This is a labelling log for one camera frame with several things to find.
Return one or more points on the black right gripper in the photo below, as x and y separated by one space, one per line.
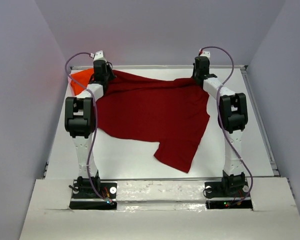
194 76

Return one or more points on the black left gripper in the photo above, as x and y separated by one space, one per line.
111 77

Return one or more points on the dark red t shirt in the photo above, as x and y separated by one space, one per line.
170 112

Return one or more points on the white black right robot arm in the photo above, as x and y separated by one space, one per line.
232 118

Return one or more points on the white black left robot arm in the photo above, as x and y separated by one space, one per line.
81 122

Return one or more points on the orange t shirt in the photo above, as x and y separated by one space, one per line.
81 80

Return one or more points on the white front panel board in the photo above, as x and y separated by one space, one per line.
162 210

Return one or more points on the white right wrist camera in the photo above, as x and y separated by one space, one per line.
204 53

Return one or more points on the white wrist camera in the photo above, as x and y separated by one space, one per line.
98 56
204 53

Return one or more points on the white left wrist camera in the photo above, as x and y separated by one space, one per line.
98 56

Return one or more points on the white table edge rail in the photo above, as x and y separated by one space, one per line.
148 67

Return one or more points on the right side aluminium rail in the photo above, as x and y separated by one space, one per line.
259 120

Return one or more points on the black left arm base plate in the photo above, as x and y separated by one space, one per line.
89 200

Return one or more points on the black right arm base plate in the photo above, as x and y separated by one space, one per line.
219 199

